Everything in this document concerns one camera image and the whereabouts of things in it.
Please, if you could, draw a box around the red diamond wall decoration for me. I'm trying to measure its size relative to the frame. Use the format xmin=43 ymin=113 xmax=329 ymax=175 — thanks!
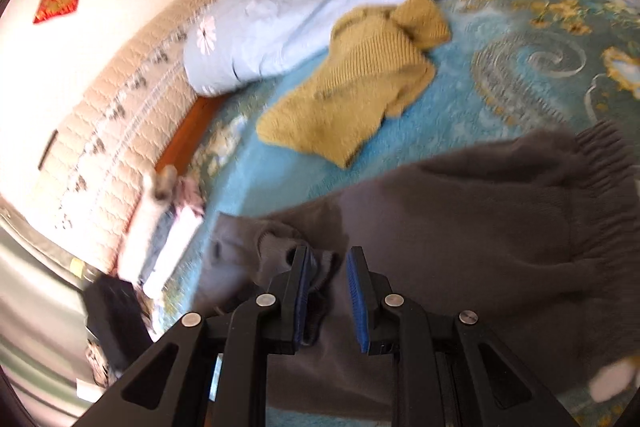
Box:
xmin=33 ymin=0 xmax=86 ymax=25

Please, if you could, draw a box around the teal patterned bed blanket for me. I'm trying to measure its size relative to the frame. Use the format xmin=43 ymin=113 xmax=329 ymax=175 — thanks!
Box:
xmin=150 ymin=0 xmax=640 ymax=427

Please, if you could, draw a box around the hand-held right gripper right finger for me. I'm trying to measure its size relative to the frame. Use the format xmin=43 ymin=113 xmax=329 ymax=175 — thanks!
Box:
xmin=347 ymin=245 xmax=574 ymax=427

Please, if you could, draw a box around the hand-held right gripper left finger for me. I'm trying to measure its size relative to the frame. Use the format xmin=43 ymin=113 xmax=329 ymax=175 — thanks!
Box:
xmin=97 ymin=245 xmax=318 ymax=427

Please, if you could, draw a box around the light blue floral quilt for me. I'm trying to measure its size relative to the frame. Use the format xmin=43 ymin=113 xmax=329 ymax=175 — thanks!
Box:
xmin=183 ymin=0 xmax=623 ymax=96

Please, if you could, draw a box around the grey knit sweater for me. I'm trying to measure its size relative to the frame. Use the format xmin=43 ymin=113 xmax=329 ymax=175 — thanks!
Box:
xmin=192 ymin=119 xmax=637 ymax=423

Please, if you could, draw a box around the mustard yellow knit sweater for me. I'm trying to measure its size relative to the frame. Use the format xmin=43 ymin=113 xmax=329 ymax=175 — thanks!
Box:
xmin=256 ymin=0 xmax=453 ymax=170

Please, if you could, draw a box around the wooden bed frame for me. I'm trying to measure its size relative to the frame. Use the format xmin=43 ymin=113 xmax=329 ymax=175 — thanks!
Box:
xmin=155 ymin=96 xmax=231 ymax=175

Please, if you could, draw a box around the beige quilted headboard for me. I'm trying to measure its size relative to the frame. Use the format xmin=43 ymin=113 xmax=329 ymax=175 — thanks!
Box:
xmin=35 ymin=0 xmax=241 ymax=280

